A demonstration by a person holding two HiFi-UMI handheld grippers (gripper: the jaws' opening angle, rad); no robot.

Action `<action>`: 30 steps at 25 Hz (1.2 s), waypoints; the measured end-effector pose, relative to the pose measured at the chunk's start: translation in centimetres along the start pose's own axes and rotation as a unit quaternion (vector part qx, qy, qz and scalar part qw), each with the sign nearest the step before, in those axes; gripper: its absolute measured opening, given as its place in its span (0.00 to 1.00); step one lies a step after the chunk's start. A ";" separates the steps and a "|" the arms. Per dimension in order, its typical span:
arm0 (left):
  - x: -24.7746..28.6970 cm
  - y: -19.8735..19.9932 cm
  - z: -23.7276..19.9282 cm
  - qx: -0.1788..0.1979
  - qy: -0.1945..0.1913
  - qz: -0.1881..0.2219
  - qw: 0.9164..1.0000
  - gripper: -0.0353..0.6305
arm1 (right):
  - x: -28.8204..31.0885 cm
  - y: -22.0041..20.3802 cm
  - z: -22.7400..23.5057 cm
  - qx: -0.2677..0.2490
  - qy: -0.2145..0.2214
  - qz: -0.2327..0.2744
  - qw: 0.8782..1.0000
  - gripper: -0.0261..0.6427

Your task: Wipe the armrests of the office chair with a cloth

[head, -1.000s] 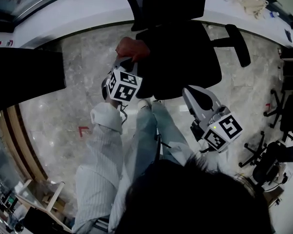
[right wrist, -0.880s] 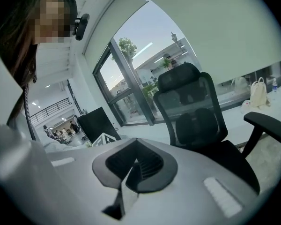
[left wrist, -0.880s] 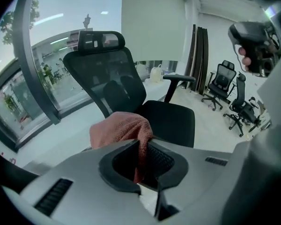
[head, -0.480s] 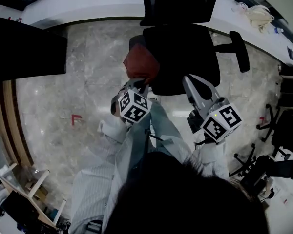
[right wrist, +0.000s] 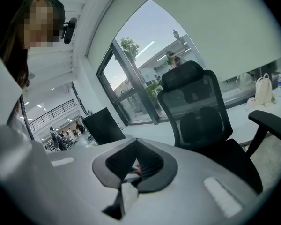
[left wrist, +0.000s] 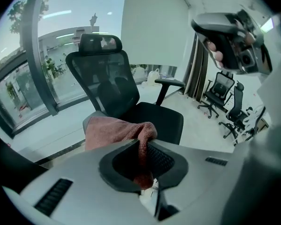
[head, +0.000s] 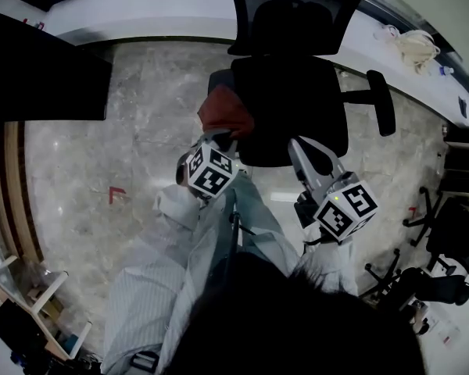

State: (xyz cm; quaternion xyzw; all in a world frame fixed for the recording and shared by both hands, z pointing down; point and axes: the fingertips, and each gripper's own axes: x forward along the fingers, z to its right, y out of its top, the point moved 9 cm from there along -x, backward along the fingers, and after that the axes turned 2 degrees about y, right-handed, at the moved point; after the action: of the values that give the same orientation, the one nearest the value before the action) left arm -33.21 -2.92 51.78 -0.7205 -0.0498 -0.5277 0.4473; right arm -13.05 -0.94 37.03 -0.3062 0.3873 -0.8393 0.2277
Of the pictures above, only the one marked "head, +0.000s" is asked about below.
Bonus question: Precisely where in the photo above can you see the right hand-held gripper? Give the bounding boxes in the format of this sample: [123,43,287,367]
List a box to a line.
[288,137,380,243]

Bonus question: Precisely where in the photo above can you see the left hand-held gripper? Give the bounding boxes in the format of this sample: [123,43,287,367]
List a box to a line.
[175,129,242,200]

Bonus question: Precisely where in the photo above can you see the red-brown cloth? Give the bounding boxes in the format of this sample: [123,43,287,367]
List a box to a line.
[198,84,256,141]

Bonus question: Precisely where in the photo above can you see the person's right forearm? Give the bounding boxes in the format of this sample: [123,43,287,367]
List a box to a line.
[303,230,359,296]

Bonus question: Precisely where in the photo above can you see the person's left forearm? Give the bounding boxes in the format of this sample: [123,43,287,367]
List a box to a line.
[152,184,202,234]

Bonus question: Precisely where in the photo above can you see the beige bag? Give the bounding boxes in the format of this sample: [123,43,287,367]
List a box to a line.
[390,29,441,74]

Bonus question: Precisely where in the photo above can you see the black office chair with headrest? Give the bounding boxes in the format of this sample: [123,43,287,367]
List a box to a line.
[206,0,397,169]

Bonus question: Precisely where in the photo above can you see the person's light blue jeans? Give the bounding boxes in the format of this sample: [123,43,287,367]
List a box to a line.
[234,172,298,257]

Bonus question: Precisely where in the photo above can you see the white window ledge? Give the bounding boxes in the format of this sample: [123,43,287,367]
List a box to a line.
[0,0,469,128]

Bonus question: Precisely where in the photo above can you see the clear plastic bag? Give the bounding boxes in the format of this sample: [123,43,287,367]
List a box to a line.
[374,23,398,43]

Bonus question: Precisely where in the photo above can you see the black mesh swivel chair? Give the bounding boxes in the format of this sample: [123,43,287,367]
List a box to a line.
[403,185,469,280]

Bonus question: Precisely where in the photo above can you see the person's white striped shirt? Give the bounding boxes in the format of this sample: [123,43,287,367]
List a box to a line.
[101,193,360,375]

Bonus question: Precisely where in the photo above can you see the dark swivel chair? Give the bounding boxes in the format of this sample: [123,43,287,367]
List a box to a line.
[365,248,469,308]

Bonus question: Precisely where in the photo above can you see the large black screen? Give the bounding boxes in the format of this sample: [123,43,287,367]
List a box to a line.
[0,12,114,123]

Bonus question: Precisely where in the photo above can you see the white metal rack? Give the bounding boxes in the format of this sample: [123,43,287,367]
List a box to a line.
[0,254,93,361]

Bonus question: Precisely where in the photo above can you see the black equipment pile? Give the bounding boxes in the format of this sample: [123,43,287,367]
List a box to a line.
[0,298,102,375]

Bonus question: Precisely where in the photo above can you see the black neck strap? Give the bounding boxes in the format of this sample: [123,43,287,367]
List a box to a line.
[223,211,256,267]

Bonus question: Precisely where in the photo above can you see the black window sill rail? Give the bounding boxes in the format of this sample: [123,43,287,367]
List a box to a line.
[359,0,469,101]

